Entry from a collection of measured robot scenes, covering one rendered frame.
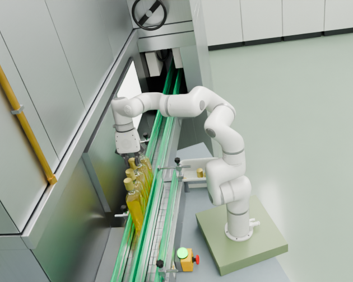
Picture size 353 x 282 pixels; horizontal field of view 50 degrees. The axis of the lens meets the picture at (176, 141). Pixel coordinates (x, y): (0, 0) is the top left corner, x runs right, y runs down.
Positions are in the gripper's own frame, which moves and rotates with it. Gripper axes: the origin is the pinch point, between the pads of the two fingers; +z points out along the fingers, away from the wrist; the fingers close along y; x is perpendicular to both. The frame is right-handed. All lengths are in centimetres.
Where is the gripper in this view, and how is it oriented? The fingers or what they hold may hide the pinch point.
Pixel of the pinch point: (132, 161)
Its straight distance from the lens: 168.0
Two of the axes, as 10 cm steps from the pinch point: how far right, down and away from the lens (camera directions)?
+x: 1.4, -3.7, 9.2
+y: 9.8, -0.9, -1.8
